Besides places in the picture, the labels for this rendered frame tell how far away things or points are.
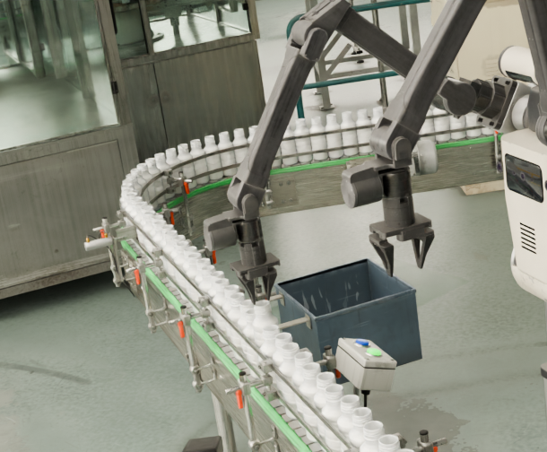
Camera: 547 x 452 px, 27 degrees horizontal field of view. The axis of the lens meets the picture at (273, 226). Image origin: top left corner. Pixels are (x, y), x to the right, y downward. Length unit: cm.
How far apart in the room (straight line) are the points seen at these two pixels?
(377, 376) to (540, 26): 82
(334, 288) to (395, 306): 31
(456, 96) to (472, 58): 410
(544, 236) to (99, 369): 317
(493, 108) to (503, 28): 406
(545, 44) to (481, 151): 226
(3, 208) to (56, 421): 139
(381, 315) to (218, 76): 503
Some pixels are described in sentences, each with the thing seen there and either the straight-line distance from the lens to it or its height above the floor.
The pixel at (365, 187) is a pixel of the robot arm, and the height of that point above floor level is 158.
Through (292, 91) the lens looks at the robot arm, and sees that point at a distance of 244.
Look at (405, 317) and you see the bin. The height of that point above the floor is 87.
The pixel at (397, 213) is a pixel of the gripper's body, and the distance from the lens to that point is 207.
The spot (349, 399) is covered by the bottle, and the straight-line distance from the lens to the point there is 221.
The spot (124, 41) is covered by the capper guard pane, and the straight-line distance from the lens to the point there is 784.
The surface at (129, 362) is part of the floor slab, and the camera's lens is 531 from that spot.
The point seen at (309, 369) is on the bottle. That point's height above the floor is 115.
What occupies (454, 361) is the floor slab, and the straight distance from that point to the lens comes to 487.
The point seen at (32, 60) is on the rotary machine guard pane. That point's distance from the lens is 579.
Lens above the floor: 220
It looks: 19 degrees down
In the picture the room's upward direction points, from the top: 9 degrees counter-clockwise
